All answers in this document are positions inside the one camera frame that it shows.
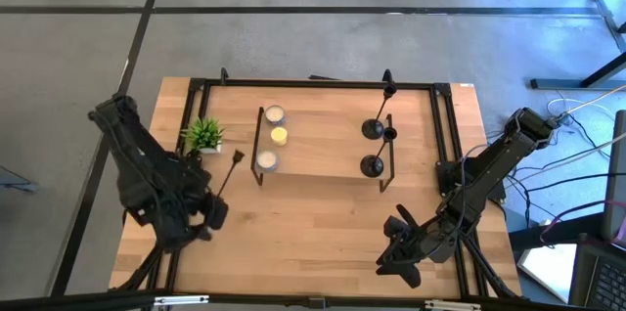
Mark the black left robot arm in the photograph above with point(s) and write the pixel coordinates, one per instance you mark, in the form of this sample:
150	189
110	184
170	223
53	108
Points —
142	164

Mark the silver metal bracket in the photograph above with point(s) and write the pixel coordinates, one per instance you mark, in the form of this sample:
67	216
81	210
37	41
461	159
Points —
181	300
452	305

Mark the green plant in white pot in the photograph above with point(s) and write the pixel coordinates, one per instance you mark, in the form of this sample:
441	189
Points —
205	132

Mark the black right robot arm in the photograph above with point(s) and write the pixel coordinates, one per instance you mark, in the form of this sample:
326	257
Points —
494	164

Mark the dark monitor edge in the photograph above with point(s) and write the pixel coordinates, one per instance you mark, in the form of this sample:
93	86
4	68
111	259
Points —
617	179

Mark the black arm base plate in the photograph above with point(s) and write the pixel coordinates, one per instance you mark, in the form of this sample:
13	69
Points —
445	174

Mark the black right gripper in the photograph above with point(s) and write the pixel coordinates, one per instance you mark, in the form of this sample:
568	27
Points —
420	245

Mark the grey desk leg frame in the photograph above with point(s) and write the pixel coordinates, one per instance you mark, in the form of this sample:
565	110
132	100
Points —
562	84

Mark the white flat board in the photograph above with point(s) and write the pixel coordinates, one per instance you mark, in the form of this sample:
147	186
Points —
548	267

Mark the yellow candle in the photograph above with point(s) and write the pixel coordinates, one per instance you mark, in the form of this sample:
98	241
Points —
279	136

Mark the grey floor stand foot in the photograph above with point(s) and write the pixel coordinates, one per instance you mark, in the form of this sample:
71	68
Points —
22	186

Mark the dark laptop with keyboard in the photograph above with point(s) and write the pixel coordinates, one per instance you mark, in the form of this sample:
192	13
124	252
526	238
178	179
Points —
606	286

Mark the black aluminium rig frame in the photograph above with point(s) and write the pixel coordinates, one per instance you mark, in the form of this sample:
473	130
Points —
318	84

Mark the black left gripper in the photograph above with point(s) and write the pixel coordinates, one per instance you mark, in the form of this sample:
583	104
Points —
215	210

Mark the white tealight candle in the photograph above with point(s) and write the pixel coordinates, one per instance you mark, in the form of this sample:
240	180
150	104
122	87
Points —
267	160
275	114

